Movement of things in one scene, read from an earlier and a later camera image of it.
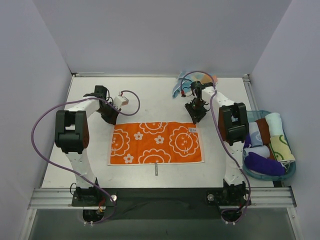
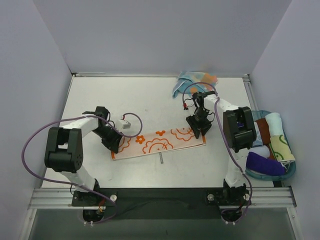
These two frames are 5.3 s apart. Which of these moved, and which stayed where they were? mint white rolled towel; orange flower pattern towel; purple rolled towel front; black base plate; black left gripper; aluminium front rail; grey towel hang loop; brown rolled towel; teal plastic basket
Moved: orange flower pattern towel; black left gripper; grey towel hang loop
Stayed: black base plate; mint white rolled towel; teal plastic basket; brown rolled towel; purple rolled towel front; aluminium front rail
